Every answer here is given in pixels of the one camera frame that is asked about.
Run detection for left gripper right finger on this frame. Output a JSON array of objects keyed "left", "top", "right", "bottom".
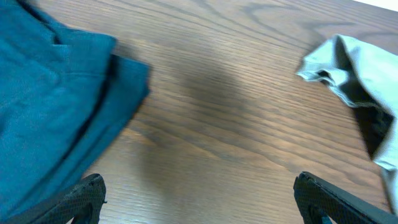
[{"left": 294, "top": 172, "right": 397, "bottom": 224}]

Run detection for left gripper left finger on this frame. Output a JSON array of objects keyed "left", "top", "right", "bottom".
[{"left": 3, "top": 174, "right": 106, "bottom": 224}]

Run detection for khaki green shorts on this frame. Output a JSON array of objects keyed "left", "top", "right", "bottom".
[{"left": 296, "top": 34, "right": 397, "bottom": 213}]

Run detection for folded navy blue shorts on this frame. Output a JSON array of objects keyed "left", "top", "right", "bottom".
[{"left": 1, "top": 0, "right": 149, "bottom": 220}]

